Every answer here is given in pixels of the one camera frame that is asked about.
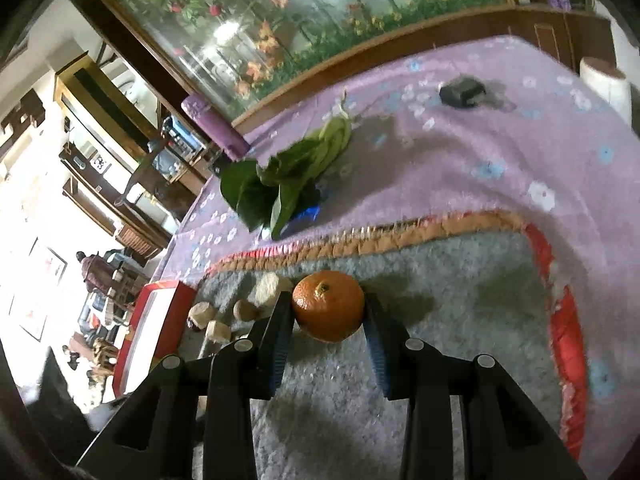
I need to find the orange tangerine with stem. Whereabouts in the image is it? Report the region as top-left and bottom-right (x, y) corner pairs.
(292, 270), (364, 344)

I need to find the red cardboard box tray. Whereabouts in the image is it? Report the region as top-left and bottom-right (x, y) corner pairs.
(112, 280), (196, 398)

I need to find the grey fluffy mat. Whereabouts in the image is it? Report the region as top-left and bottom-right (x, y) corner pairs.
(193, 232), (582, 479)

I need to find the seated person in background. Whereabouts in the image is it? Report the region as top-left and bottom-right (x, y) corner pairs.
(76, 252), (118, 295)

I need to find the green leafy vegetable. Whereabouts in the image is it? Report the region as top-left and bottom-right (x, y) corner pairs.
(219, 93), (352, 240)

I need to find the wooden chair back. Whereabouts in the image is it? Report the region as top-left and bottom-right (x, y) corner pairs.
(114, 136), (169, 207)

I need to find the blue thermos jug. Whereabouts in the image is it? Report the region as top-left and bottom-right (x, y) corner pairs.
(162, 115), (205, 162)

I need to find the purple thermos bottle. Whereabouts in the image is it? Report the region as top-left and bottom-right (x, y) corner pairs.
(181, 93), (250, 160)

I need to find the purple floral tablecloth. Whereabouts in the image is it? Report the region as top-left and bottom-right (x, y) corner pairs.
(155, 36), (639, 479)

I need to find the black car key fob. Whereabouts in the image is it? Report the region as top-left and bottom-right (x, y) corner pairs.
(438, 77), (487, 110)

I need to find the white paper roll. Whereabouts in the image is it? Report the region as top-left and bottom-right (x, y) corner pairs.
(579, 56), (632, 126)

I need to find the flower painted glass panel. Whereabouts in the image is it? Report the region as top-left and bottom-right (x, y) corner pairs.
(101, 0), (506, 119)

